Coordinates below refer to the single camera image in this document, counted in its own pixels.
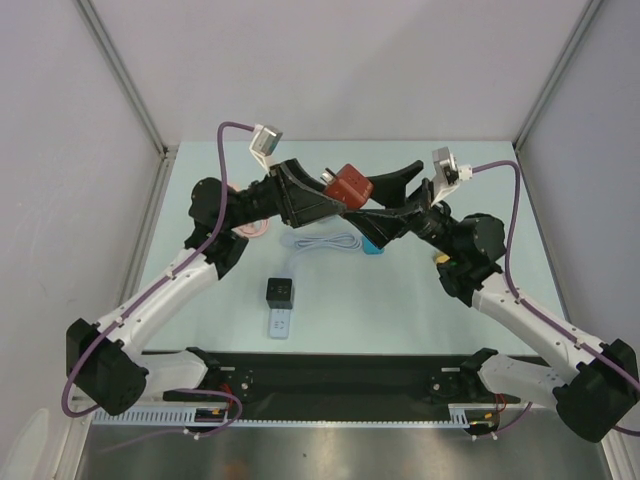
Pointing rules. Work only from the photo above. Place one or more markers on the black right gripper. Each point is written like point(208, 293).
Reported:
point(420, 206)

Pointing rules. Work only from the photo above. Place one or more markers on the dark red cube socket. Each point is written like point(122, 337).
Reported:
point(347, 186)

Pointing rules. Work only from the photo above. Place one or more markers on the black cube socket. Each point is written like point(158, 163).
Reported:
point(280, 293)

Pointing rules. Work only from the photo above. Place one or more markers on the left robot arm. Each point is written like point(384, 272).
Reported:
point(105, 359)

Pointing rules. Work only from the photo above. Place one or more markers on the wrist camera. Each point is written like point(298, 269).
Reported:
point(449, 175)
point(263, 144)

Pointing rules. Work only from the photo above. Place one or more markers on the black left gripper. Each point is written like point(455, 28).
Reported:
point(300, 209)

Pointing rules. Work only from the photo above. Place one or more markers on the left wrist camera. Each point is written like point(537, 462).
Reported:
point(263, 144)

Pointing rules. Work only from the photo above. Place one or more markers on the light blue power strip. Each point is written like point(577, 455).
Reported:
point(279, 321)

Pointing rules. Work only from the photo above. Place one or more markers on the blue flat plug adapter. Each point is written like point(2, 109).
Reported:
point(369, 248)

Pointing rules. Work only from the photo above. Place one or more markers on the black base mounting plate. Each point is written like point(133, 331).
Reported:
point(342, 388)

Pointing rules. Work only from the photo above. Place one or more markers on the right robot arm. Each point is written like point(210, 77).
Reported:
point(589, 383)

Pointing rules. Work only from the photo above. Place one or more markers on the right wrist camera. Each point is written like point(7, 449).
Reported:
point(449, 175)

